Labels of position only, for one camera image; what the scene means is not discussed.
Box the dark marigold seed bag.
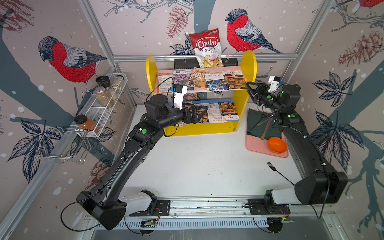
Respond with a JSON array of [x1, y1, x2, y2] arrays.
[[196, 106, 209, 124]]

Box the white text seed bag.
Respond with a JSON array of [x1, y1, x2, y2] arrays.
[[207, 104, 226, 123]]

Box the orange bowl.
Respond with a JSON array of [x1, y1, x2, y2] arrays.
[[268, 137, 288, 154]]

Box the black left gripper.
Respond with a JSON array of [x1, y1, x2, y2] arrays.
[[158, 101, 208, 130]]

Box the silver lid spice jar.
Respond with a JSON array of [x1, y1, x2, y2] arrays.
[[95, 86, 114, 109]]

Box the metal wire hook rack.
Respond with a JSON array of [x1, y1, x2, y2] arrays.
[[34, 126, 92, 165]]

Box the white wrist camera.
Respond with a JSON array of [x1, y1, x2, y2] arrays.
[[172, 84, 188, 110], [268, 76, 282, 93]]

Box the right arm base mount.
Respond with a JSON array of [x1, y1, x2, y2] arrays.
[[247, 190, 291, 215]]

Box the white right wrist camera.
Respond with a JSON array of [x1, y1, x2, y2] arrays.
[[268, 76, 282, 93]]

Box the orange marigold seed bag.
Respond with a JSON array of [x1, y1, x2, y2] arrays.
[[221, 71, 246, 90]]

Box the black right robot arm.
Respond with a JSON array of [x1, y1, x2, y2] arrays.
[[246, 82, 348, 207]]

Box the orange spice jar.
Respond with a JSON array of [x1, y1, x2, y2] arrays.
[[74, 115, 97, 131]]

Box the pink tray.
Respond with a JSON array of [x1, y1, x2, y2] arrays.
[[246, 133, 289, 158]]

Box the red Chuba chips bag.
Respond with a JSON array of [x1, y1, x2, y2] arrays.
[[189, 28, 224, 68]]

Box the purple flower seed bag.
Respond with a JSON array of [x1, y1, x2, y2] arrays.
[[173, 70, 193, 86]]

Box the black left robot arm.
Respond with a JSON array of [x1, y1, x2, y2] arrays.
[[76, 95, 208, 230]]

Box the black lid spice jar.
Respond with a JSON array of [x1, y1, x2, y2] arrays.
[[96, 76, 111, 90]]

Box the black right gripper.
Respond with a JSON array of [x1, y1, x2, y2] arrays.
[[245, 82, 283, 114]]

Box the pale spice jar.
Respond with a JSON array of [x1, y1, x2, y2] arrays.
[[112, 75, 124, 91]]

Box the blue flower seed bag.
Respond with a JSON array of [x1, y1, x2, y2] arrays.
[[205, 73, 224, 92]]

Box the dark metal spoon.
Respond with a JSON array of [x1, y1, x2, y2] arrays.
[[250, 115, 269, 131]]

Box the pink handled spoon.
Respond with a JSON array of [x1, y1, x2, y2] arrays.
[[260, 119, 272, 140]]

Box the lower orange marigold bag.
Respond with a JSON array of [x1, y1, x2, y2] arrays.
[[218, 102, 240, 121]]

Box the white orange seed bag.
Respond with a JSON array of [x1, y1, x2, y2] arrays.
[[157, 73, 173, 94]]

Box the black wall holder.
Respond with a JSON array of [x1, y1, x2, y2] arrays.
[[174, 59, 239, 70]]

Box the dark green cloth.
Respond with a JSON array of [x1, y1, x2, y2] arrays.
[[247, 109, 282, 140]]

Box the striped shop seed bag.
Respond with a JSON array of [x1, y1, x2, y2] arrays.
[[188, 68, 209, 89]]

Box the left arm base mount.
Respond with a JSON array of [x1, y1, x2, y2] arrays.
[[126, 190, 171, 217]]

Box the white wire spice rack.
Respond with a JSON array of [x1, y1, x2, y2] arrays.
[[78, 73, 127, 142]]

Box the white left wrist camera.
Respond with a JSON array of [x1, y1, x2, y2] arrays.
[[172, 84, 188, 110]]

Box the yellow shelf unit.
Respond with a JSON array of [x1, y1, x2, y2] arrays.
[[146, 51, 257, 137]]

